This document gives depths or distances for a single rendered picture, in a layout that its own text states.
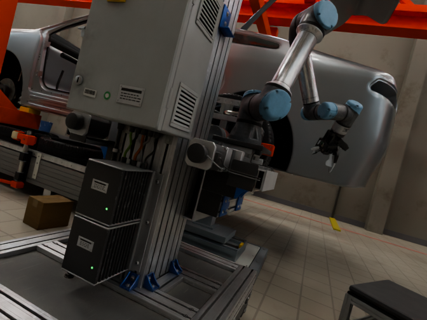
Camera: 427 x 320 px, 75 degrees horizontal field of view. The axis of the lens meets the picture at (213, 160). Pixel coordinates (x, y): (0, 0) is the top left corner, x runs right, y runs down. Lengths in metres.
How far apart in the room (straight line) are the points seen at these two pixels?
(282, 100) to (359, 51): 6.44
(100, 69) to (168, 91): 0.24
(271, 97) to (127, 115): 0.54
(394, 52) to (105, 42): 7.03
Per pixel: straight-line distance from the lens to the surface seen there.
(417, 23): 4.96
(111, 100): 0.86
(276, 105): 1.10
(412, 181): 7.10
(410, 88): 7.08
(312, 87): 1.42
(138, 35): 0.87
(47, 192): 2.66
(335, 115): 1.33
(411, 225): 7.15
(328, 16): 1.31
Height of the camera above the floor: 0.74
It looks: 1 degrees down
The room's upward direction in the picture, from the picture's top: 14 degrees clockwise
